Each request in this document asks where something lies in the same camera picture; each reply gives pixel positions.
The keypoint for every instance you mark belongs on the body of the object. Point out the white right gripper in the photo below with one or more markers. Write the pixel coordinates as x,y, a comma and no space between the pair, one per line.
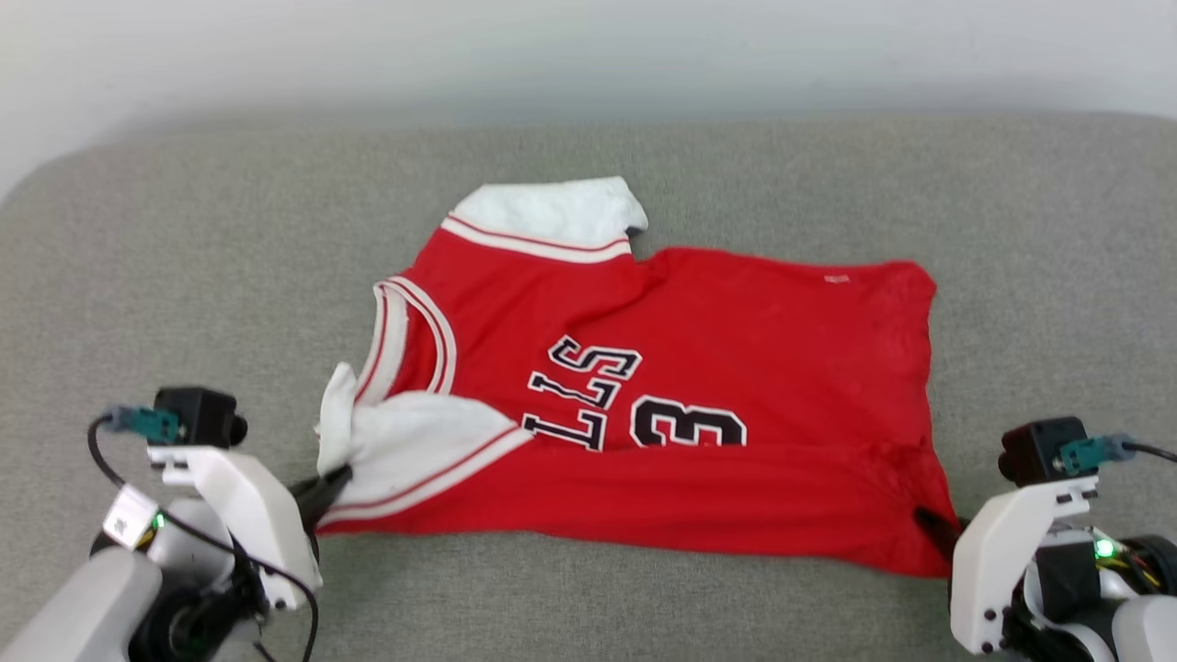
998,561

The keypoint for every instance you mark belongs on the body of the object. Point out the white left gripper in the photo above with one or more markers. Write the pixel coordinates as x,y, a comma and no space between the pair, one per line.
248,515

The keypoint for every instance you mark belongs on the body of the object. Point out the red and white basketball jersey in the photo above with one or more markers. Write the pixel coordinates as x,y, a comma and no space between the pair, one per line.
736,349

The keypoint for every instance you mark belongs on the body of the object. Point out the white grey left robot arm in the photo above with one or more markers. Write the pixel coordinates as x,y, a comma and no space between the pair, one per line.
83,598

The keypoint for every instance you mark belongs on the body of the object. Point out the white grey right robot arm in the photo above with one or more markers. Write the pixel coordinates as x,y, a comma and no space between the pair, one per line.
1103,598

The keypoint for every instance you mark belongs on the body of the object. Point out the grey fabric sofa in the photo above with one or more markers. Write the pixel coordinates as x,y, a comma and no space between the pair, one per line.
184,276

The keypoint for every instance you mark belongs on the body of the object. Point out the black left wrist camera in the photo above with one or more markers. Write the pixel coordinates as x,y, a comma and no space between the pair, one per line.
198,416

